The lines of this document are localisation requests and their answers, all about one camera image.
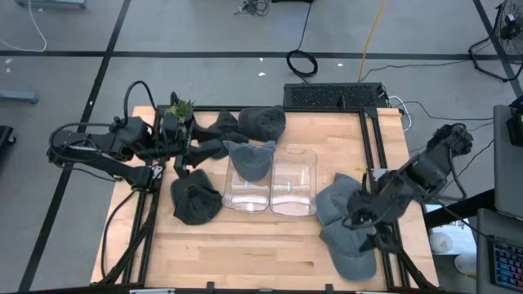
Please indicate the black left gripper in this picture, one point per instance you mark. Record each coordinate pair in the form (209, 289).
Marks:
(181, 161)

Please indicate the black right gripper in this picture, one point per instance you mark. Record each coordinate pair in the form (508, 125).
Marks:
(367, 208)

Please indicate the dark grey baseball cap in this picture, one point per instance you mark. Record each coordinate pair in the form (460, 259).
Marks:
(226, 122)

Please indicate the blue-grey baseball cap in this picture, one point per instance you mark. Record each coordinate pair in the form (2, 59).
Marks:
(250, 161)

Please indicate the light grey baseball cap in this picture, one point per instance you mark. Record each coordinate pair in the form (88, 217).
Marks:
(347, 255)
(333, 198)

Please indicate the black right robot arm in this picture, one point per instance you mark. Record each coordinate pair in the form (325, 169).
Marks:
(429, 167)

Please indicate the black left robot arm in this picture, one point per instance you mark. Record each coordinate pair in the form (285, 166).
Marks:
(102, 143)

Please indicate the small potted green plant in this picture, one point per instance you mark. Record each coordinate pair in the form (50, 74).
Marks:
(180, 109)

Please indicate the washed grey baseball cap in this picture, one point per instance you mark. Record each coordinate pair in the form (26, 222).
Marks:
(261, 122)

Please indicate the clear plastic bin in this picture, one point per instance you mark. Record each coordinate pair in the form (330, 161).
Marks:
(245, 196)
(294, 179)

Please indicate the backlit keyboard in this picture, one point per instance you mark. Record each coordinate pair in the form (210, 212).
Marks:
(508, 265)

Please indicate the grey monitor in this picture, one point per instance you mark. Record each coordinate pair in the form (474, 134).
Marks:
(508, 163)

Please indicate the black floor fan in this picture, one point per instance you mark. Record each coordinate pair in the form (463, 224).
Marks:
(508, 30)

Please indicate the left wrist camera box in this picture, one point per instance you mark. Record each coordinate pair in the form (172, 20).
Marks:
(171, 127)

